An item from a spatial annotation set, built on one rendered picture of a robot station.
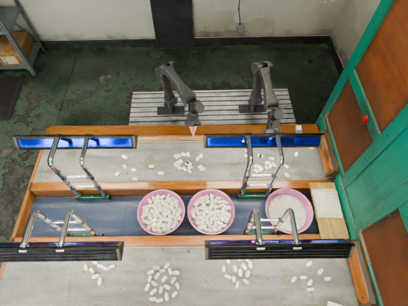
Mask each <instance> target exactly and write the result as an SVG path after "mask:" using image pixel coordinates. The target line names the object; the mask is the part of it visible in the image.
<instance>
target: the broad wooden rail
mask: <svg viewBox="0 0 408 306"><path fill-rule="evenodd" d="M298 125H301V128H302V132H303V133H319V132H320V129H319V125H318V124H281V125H280V127H279V128H280V129H282V131H279V132H280V133H281V134H286V133H296V129H295V126H298ZM263 129H267V124H220V125H201V126H197V129H196V131H195V134H194V138H193V137H192V133H191V130H190V128H189V126H185V125H138V126H49V130H48V132H47V135H55V134H63V135H85V134H92V135H106V134H135V135H138V141H203V135H204V134H244V133H245V132H251V133H252V134H267V133H265V131H263Z"/></svg>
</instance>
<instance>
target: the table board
mask: <svg viewBox="0 0 408 306"><path fill-rule="evenodd" d="M42 154H43V149H41V150H40V152H39V156H38V159H37V161H36V165H35V168H34V170H33V174H32V177H31V179H30V182H33V180H34V178H35V174H36V171H37V169H38V165H39V162H40V159H41V156H42ZM29 185H30V183H29ZM28 188H29V186H28ZM28 188H27V192H26V194H25V197H24V200H23V203H22V206H21V209H20V212H19V215H18V218H17V221H16V224H15V227H14V230H13V233H12V236H11V239H12V237H22V236H23V233H24V230H25V227H26V224H27V220H28V218H29V214H30V210H31V208H32V205H33V201H34V199H35V196H34V195H33V194H32V193H31V192H29V191H28ZM11 239H10V242H11ZM5 265H6V262H3V263H2V265H1V269H0V281H1V277H2V274H3V272H4V268H5Z"/></svg>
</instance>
